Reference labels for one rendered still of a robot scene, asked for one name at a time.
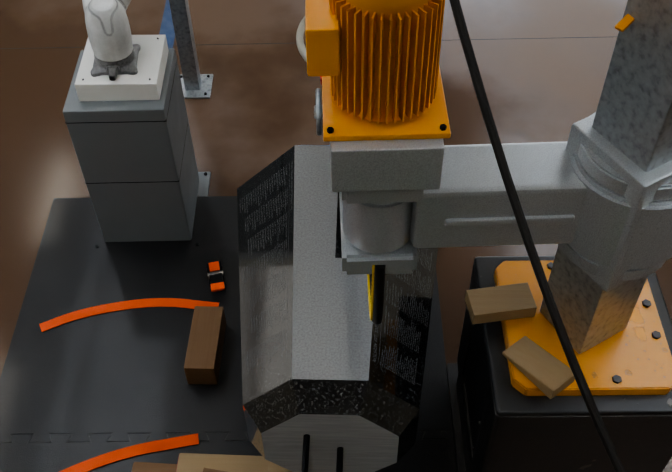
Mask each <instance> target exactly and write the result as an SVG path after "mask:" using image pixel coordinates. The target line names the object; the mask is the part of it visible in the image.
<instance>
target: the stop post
mask: <svg viewBox="0 0 672 472"><path fill-rule="evenodd" d="M169 4H170V9H171V15H172V20H173V26H174V31H175V36H176V42H177V47H178V53H179V58H180V64H181V69H182V74H180V79H181V84H182V90H183V95H184V99H209V98H210V95H211V88H212V82H213V74H200V70H199V64H198V58H197V52H196V46H195V40H194V33H193V27H192V21H191V15H190V9H189V3H188V0H169Z"/></svg>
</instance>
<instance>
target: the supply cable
mask: <svg viewBox="0 0 672 472"><path fill-rule="evenodd" d="M449 1H450V5H451V8H452V12H453V16H454V19H455V23H456V27H457V30H458V34H459V38H460V41H461V44H462V48H463V51H464V55H465V58H466V62H467V65H468V68H469V72H470V75H471V79H472V82H473V86H474V89H475V92H476V96H477V99H478V103H479V106H480V110H481V113H482V116H483V119H484V122H485V126H486V129H487V132H488V135H489V138H490V142H491V145H492V148H493V151H494V154H495V158H496V161H497V164H498V167H499V170H500V174H501V177H502V180H503V183H504V186H505V189H506V192H507V195H508V198H509V201H510V204H511V207H512V210H513V213H514V216H515V219H516V222H517V225H518V228H519V231H520V234H521V237H522V240H523V243H524V245H525V248H526V251H527V254H528V257H529V259H530V262H531V265H532V268H533V270H534V273H535V276H536V279H537V282H538V284H539V287H540V290H541V293H542V295H543V298H544V301H545V304H546V306H547V309H548V312H549V314H550V317H551V319H552V322H553V325H554V327H555V330H556V332H557V335H558V337H559V340H560V343H561V345H562V348H563V350H564V353H565V356H566V358H567V361H568V363H569V366H570V368H571V371H572V373H573V375H574V378H575V380H576V383H577V385H578V387H579V390H580V392H581V395H582V397H583V399H584V402H585V404H586V407H587V409H588V411H589V414H590V416H591V419H592V421H593V423H594V426H595V428H596V430H597V432H598V434H599V437H600V439H601V441H602V443H603V446H604V448H605V450H606V452H607V455H608V457H609V459H610V461H611V464H612V466H613V468H614V470H615V472H626V471H625V469H624V467H623V465H622V463H621V460H620V458H619V456H618V454H617V451H616V449H615V447H614V445H613V443H612V440H611V438H610V436H609V434H608V431H607V429H606V427H605V425H604V423H603V420H602V418H601V416H600V413H599V411H598V408H597V406H596V404H595V401H594V399H593V396H592V394H591V392H590V389H589V387H588V384H587V382H586V380H585V377H584V375H583V372H582V370H581V368H580V365H579V363H578V360H577V358H576V355H575V353H574V350H573V347H572V345H571V342H570V340H569V337H568V334H567V332H566V329H565V327H564V324H563V322H562V319H561V316H560V314H559V311H558V309H557V306H556V303H555V301H554V298H553V295H552V292H551V290H550V287H549V284H548V281H547V279H546V276H545V273H544V270H543V267H542V265H541V262H540V259H539V256H538V253H537V251H536V248H535V245H534V242H533V239H532V236H531V233H530V230H529V228H528V225H527V222H526V219H525V216H524V213H523V210H522V207H521V204H520V201H519V198H518V195H517V192H516V189H515V186H514V183H513V180H512V177H511V173H510V170H509V167H508V164H507V161H506V157H505V154H504V151H503V148H502V144H501V141H500V138H499V135H498V132H497V128H496V125H495V122H494V119H493V116H492V112H491V109H490V106H489V102H488V99H487V96H486V92H485V89H484V85H483V82H482V78H481V75H480V71H479V68H478V64H477V61H476V58H475V54H474V51H473V47H472V44H471V40H470V37H469V33H468V30H467V26H466V22H465V19H464V15H463V11H462V8H461V4H460V0H449Z"/></svg>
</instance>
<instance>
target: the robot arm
mask: <svg viewBox="0 0 672 472"><path fill-rule="evenodd" d="M130 2H131V0H82V3H83V9H84V13H85V24H86V29H87V34H88V37H89V41H90V44H91V47H92V50H93V52H94V63H93V68H92V70H91V71H90V73H91V76H92V77H97V76H102V75H109V80H111V81H114V80H116V78H117V75H124V74H128V75H136V74H137V73H138V70H137V61H138V53H139V51H140V49H141V48H140V45H139V44H132V35H131V29H130V25H129V20H128V17H127V14H126V10H127V8H128V6H129V4H130Z"/></svg>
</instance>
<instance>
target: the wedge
mask: <svg viewBox="0 0 672 472"><path fill-rule="evenodd" d="M502 355H503V356H505V357H506V358H507V359H508V360H509V361H510V362H511V363H512V364H513V365H514V366H515V367H516V368H517V369H518V370H519V371H520V372H522V373H523V374H524V375H525V376H526V377H527V378H528V379H529V380H530V381H531V382H532V383H533V384H534V385H535V386H536V387H538V388H539V389H540V390H541V391H542V392H543V393H544V394H545V395H546V396H547V397H548V398H549V399H552V398H554V397H555V396H556V395H557V394H559V393H560V392H561V391H563V390H564V389H565V388H566V387H568V386H569V385H570V384H571V383H573V382H574V379H575V378H574V375H573V373H572V371H571V368H569V367H568V366H567V365H565V364H564V363H562V362H561V361H560V360H558V359H557V358H556V357H554V356H553V355H551V354H550V353H549V352H547V351H546V350H544V349H543V348H542V347H540V346H539V345H537V344H536V343H535V342H533V341H532V340H531V339H529V338H528V337H526V336H524V337H523V338H521V339H520V340H518V341H517V342H516V343H514V344H513V345H512V346H510V347H509V348H507V349H506V350H505V351H503V352H502Z"/></svg>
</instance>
